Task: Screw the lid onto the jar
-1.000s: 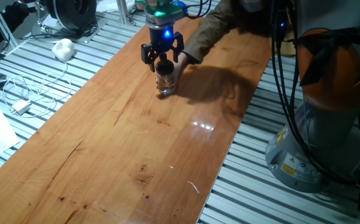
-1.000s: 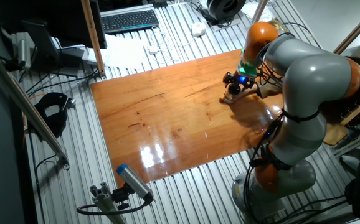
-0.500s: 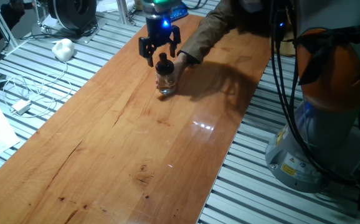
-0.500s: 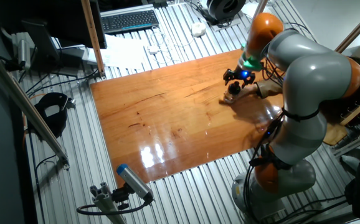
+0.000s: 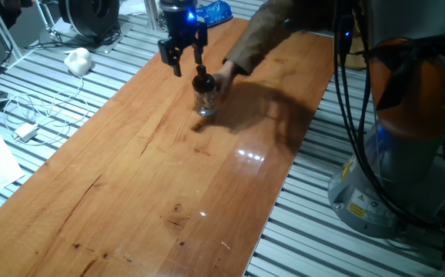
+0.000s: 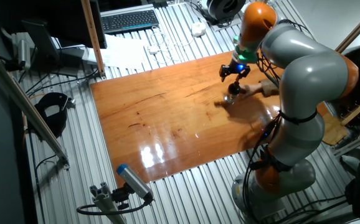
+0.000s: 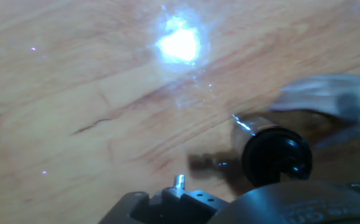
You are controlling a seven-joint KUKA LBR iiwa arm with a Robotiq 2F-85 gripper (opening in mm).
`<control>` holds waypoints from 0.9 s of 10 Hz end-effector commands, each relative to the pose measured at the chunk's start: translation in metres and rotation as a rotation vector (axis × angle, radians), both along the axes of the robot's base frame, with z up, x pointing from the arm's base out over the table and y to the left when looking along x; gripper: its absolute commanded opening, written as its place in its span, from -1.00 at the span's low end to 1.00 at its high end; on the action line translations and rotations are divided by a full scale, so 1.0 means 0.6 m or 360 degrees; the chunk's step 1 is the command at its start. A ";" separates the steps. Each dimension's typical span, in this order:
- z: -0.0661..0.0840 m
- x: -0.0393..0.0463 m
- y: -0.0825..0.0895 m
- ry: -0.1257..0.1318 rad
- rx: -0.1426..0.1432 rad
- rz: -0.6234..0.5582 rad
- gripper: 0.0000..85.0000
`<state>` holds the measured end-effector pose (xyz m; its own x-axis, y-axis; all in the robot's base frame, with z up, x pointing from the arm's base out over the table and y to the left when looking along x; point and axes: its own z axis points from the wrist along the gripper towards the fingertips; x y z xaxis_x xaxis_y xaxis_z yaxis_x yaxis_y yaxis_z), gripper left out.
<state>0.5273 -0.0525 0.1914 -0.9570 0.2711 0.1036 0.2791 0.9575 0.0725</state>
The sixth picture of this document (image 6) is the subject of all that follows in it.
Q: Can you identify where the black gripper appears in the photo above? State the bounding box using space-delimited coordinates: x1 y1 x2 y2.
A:
219 61 252 85

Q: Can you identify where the clear glass jar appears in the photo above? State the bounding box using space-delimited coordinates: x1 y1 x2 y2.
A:
224 93 239 104

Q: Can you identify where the bare helper hand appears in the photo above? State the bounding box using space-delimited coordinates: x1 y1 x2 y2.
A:
239 83 264 99

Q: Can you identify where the white lumpy plastic object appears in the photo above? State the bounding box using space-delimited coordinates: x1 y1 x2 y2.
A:
191 21 207 38

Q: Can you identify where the brown wooden board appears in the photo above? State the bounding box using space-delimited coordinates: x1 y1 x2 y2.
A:
89 50 285 188

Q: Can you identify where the white paper sheet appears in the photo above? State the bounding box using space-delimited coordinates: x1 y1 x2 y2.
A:
88 34 150 70

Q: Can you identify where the black computer keyboard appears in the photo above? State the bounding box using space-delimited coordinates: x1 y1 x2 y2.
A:
100 9 160 35

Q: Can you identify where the brown slanted strut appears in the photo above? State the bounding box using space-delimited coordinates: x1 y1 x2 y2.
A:
334 2 360 55

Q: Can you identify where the brown vertical strut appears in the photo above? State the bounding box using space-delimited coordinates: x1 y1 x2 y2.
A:
80 0 107 79

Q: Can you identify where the black computer monitor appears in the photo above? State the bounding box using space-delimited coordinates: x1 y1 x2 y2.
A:
0 0 108 77

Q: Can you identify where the long aluminium profile bar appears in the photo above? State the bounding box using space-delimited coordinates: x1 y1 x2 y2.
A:
0 43 71 170

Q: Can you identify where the silver cylinder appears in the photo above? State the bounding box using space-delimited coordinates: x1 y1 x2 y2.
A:
17 39 32 70

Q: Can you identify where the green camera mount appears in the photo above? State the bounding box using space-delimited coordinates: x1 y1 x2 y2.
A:
232 35 258 65

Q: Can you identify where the grey metal base plate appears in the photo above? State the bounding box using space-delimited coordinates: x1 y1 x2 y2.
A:
198 12 246 33

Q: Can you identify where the white charger cable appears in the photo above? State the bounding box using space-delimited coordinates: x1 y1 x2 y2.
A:
150 26 197 65

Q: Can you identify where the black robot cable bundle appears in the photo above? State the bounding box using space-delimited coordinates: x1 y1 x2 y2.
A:
241 18 316 224

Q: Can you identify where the aluminium profile rail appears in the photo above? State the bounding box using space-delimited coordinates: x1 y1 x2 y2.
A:
332 126 360 157

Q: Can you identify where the silver camera with blue cap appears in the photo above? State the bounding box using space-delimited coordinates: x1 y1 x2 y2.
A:
116 164 154 203

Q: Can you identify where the short aluminium camera post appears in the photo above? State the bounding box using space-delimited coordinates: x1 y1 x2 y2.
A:
89 182 128 224

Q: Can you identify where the black camera cable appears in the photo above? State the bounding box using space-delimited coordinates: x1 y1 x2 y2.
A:
76 194 151 217

